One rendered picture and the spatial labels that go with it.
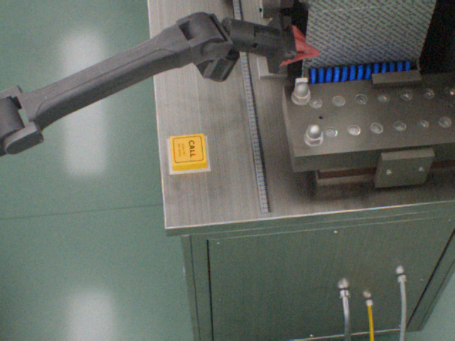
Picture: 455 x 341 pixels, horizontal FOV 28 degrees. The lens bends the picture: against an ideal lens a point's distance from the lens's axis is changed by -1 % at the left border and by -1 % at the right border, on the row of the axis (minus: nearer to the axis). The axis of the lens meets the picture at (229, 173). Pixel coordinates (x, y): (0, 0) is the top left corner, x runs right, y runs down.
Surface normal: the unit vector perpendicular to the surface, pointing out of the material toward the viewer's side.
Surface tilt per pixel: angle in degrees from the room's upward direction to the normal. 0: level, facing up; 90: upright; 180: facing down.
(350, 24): 91
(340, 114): 0
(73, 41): 0
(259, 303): 90
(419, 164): 90
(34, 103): 4
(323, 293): 90
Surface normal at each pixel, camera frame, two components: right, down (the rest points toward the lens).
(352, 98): 0.00, -0.48
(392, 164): 0.11, 0.87
